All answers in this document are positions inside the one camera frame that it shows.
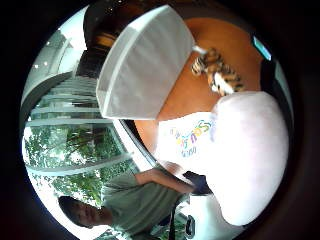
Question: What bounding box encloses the white bag with colourful print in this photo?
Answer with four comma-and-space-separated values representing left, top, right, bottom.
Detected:
154, 111, 218, 175

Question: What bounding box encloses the white fabric storage box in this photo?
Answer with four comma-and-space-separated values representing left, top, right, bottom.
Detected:
95, 3, 196, 121

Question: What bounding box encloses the striped tiger soft toy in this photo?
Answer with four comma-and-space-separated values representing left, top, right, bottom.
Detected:
190, 47, 246, 98

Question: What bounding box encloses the the person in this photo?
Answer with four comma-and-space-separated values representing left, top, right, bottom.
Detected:
58, 168, 201, 240

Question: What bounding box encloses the pale pink soft cushion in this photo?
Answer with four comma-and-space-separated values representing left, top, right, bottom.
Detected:
204, 90, 290, 228

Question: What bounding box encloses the grey staircase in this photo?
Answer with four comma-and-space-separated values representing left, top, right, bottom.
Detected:
20, 70, 114, 129

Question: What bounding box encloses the teal screen device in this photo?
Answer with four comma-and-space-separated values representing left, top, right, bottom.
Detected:
251, 34, 273, 63

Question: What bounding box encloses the black strap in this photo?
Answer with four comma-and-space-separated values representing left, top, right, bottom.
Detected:
167, 202, 178, 240

